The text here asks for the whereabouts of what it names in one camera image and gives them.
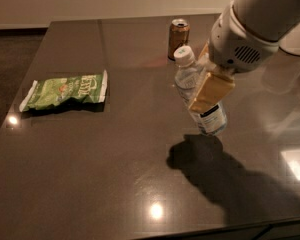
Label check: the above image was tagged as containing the clear plastic water bottle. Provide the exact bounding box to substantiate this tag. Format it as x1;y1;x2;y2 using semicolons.
174;45;227;136

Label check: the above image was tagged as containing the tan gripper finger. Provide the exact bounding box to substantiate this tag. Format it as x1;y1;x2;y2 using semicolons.
188;71;235;113
198;42;209;63

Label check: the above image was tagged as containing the brown soda can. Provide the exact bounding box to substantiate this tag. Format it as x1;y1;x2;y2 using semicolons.
168;18;190;60

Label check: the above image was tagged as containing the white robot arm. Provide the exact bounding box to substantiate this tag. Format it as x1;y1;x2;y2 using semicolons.
188;0;300;113

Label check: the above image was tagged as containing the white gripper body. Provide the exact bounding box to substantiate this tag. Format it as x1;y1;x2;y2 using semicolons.
208;1;279;73

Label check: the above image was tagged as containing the green chip bag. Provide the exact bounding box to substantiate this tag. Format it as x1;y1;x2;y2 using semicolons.
19;70;108;112

